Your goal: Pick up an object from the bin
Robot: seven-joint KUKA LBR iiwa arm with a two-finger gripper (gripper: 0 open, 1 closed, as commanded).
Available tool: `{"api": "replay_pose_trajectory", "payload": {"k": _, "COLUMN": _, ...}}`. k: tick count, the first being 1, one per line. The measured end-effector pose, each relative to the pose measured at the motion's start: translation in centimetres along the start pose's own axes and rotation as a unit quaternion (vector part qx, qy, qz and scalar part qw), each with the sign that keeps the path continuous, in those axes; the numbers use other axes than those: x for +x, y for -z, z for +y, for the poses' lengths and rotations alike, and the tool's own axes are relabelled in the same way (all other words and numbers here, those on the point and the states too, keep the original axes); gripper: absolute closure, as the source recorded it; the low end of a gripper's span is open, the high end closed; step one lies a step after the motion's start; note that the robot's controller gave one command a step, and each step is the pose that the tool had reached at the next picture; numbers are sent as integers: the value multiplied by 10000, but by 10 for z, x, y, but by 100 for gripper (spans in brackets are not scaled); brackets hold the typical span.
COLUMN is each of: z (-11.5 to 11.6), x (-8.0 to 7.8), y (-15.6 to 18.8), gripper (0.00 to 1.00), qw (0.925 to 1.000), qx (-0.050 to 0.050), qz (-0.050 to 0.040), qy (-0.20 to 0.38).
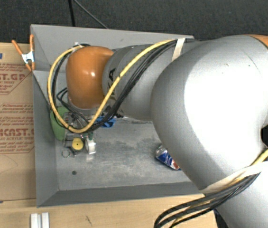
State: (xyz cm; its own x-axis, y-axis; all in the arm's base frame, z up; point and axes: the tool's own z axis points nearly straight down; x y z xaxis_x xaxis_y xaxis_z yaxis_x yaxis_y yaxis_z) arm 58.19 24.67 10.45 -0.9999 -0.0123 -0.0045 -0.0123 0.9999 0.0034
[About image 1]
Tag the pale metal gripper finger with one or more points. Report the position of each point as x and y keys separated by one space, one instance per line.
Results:
x=91 y=147
x=68 y=144

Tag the yellow round object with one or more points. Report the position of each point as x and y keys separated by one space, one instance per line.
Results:
x=77 y=144

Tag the light green rounded block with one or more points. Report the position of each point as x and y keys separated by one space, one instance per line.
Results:
x=57 y=127

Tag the blue cloth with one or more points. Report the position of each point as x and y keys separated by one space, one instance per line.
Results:
x=107 y=123

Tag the grey metal bin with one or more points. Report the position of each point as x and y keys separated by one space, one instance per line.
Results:
x=124 y=165

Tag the brown cardboard board red print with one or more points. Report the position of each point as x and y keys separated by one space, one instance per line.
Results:
x=10 y=165

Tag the red white blue packet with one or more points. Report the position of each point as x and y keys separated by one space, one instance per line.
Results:
x=165 y=158

